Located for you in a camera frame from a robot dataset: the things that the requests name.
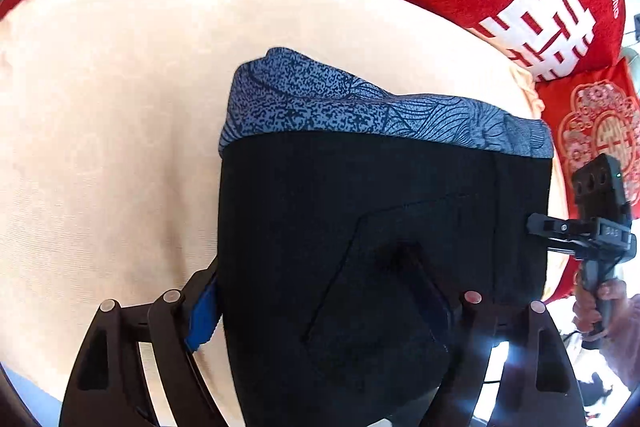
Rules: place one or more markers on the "person's right hand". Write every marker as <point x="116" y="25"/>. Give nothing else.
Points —
<point x="614" y="294"/>

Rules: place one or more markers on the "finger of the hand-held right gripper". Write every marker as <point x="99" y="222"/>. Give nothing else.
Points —
<point x="567" y="248"/>
<point x="555" y="224"/>

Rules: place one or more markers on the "red floral embroidered pillow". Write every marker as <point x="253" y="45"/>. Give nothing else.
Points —
<point x="560" y="107"/>

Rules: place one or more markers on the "dark pants with blue patterned waistband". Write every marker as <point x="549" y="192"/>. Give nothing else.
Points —
<point x="325" y="207"/>

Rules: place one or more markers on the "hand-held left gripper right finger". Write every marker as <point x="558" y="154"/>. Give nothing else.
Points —
<point x="465" y="322"/>

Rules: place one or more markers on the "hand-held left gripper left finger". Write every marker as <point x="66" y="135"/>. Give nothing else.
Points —
<point x="202" y="317"/>

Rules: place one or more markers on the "peach bed sheet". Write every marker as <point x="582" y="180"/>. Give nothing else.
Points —
<point x="100" y="132"/>

